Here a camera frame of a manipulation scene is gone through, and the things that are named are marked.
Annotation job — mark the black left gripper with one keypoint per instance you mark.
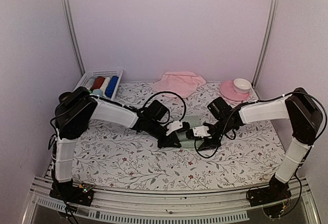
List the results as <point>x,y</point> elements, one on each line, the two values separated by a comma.
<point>169,141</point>

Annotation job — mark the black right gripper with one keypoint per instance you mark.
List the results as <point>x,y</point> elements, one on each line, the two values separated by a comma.
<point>209,144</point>

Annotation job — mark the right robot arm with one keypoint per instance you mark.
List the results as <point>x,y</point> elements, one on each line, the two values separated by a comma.
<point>305,115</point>

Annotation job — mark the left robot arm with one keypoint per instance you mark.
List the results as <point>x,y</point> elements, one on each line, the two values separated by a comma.
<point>77,108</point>

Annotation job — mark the pink plate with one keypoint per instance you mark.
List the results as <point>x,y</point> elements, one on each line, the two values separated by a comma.
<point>227,90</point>

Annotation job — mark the pink towel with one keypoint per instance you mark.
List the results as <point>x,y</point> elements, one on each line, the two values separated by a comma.
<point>183,83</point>

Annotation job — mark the white bowl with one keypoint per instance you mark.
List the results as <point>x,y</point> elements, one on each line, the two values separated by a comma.
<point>241,85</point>

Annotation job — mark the white rolled towel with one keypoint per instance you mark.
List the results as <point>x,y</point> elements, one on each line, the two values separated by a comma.
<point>104,86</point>

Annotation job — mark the light blue rolled towel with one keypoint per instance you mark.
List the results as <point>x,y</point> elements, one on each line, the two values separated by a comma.
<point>97,92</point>

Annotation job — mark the red rolled towel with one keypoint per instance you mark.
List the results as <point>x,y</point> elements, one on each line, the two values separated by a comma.
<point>98,82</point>

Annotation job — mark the grey rolled towel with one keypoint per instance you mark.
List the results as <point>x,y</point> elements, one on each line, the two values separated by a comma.
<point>90,83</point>

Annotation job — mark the white plastic basket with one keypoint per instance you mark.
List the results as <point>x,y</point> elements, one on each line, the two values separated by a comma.
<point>104,73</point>

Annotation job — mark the black cylinder cup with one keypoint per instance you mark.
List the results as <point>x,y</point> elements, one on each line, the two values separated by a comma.
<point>63,97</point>

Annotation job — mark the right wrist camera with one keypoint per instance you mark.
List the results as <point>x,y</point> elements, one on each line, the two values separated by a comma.
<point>198,133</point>

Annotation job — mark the front aluminium rail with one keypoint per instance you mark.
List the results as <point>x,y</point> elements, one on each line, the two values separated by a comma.
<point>111,205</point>

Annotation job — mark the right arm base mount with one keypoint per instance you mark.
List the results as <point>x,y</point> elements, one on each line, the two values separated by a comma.
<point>257,196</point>

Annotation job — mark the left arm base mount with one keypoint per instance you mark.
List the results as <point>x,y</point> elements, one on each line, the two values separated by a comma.
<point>67,192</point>

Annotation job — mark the right aluminium frame post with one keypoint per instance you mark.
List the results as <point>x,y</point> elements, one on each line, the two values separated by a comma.
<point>265,42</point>

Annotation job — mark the aluminium frame post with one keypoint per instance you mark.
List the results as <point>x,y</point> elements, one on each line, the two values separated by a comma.
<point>265,42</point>
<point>72,34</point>

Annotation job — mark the left aluminium frame post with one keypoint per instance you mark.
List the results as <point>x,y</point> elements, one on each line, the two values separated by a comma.
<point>72,34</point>

